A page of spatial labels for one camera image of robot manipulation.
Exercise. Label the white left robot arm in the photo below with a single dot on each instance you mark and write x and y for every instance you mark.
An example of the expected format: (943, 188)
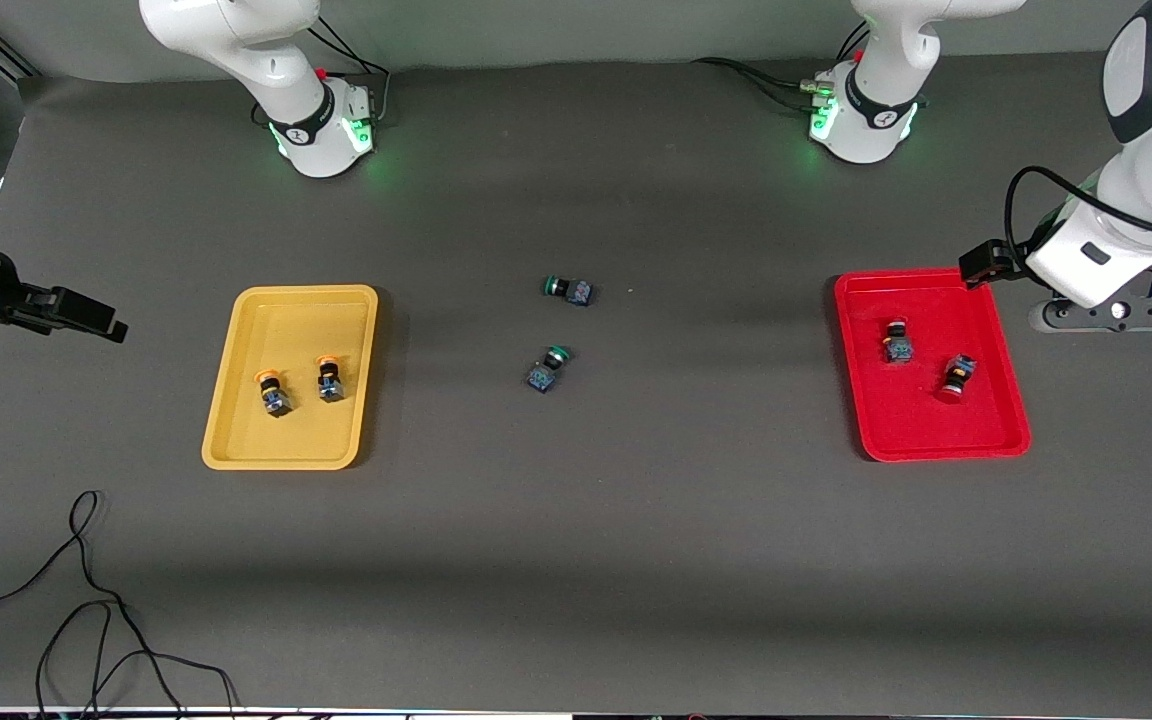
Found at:
(876, 110)

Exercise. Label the red push button switch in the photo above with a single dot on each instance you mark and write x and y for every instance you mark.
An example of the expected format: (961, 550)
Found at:
(958, 375)
(899, 345)

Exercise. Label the yellow plastic tray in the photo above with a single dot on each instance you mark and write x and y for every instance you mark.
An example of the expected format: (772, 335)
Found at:
(296, 440)

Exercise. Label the green push button switch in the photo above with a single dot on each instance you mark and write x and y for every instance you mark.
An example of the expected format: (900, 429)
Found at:
(571, 291)
(541, 378)

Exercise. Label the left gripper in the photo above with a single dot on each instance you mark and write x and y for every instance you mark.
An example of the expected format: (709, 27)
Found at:
(983, 264)

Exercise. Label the yellow push button switch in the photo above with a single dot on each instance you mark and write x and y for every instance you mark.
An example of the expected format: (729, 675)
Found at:
(330, 385)
(274, 398)

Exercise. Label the dark grey table cloth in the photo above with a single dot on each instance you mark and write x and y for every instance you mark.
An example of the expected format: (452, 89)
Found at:
(576, 550)

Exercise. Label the metal frame rail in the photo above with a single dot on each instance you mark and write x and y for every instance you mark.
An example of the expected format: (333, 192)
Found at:
(14, 60)

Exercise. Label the red plastic tray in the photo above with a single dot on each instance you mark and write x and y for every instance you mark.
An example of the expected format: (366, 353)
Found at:
(926, 430)

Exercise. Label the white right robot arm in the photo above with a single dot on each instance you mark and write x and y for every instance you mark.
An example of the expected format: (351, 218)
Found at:
(276, 60)

